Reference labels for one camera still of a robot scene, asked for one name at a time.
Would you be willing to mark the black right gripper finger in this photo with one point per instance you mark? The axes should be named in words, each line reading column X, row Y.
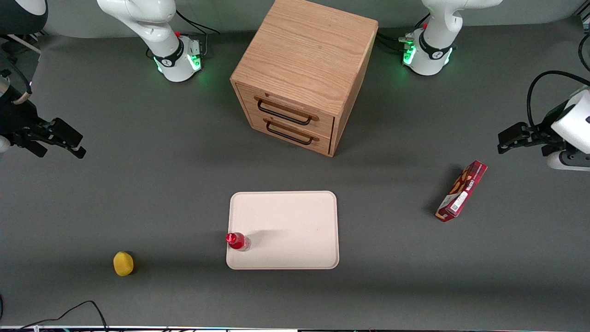
column 67, row 133
column 69, row 149

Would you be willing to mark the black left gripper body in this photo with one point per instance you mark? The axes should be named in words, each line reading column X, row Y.
column 544, row 129

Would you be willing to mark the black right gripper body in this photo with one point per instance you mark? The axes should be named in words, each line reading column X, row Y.
column 14, row 118

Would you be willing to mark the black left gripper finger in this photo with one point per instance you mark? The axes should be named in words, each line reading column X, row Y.
column 509, row 146
column 514, row 133

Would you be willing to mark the red coke bottle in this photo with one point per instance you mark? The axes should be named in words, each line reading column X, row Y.
column 236, row 241

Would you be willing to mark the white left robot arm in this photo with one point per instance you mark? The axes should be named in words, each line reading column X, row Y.
column 435, row 27

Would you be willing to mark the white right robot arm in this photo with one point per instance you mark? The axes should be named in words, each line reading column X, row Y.
column 156, row 27

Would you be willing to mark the beige rectangular tray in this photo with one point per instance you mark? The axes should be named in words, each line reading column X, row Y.
column 295, row 226

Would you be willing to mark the red snack box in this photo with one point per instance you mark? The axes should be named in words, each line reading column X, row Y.
column 461, row 193

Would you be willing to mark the yellow lemon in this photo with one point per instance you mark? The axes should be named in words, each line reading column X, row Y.
column 123, row 263

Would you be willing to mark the wide wooden drawer front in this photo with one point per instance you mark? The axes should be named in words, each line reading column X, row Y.
column 246, row 99

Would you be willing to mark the narrow wooden drawer front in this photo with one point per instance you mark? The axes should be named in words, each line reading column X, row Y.
column 258, row 125

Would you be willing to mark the wooden drawer cabinet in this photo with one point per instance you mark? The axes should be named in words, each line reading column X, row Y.
column 304, row 46

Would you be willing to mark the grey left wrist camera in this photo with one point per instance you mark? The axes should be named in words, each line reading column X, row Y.
column 571, row 161

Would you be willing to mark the aluminium frame rail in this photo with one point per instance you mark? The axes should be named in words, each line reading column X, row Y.
column 585, row 17
column 27, row 44

